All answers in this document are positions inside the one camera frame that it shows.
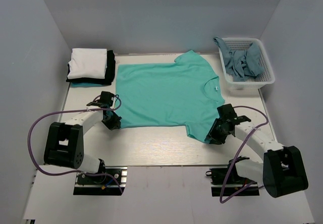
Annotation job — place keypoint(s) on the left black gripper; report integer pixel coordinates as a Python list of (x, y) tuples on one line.
[(116, 124)]

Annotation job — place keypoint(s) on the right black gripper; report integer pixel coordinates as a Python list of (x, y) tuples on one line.
[(217, 139)]

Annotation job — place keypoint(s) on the teal green t shirt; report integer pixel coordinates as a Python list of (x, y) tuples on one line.
[(183, 93)]

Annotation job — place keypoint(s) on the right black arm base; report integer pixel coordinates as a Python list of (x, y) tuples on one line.
[(233, 184)]

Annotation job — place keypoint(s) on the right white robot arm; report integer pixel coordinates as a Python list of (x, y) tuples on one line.
[(259, 163)]

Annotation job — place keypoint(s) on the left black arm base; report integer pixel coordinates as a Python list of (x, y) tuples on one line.
[(102, 185)]

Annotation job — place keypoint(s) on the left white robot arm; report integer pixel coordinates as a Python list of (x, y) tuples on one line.
[(65, 141)]

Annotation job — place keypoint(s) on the folded black t shirt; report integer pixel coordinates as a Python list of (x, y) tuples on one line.
[(109, 74)]

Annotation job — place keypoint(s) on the folded teal t shirt bottom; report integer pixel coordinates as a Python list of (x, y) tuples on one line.
[(85, 85)]

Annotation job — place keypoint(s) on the grey blue crumpled t shirt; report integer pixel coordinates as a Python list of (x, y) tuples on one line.
[(240, 64)]

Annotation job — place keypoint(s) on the white plastic basket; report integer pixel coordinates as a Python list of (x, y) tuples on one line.
[(266, 78)]

